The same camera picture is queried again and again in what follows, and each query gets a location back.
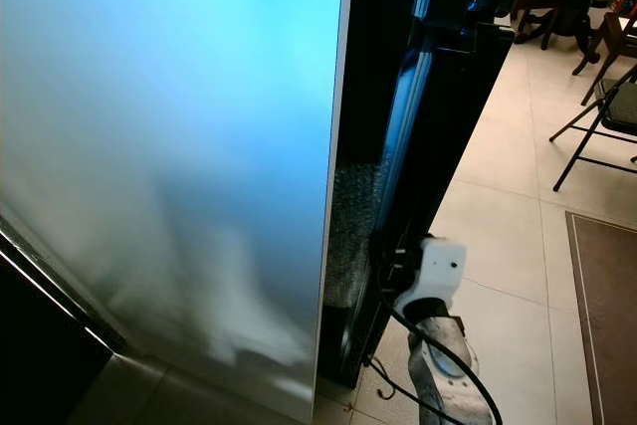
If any brown bordered floor mat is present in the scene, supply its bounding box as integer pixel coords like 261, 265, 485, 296
564, 211, 637, 425

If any black fridge panel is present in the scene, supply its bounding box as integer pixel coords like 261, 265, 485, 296
0, 226, 130, 425

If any grey textured panel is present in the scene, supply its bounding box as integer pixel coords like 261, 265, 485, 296
328, 161, 374, 307

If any brown wooden chair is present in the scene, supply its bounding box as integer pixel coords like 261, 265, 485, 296
572, 2, 637, 106

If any black folding chair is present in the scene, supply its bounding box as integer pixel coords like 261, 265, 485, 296
549, 65, 637, 192

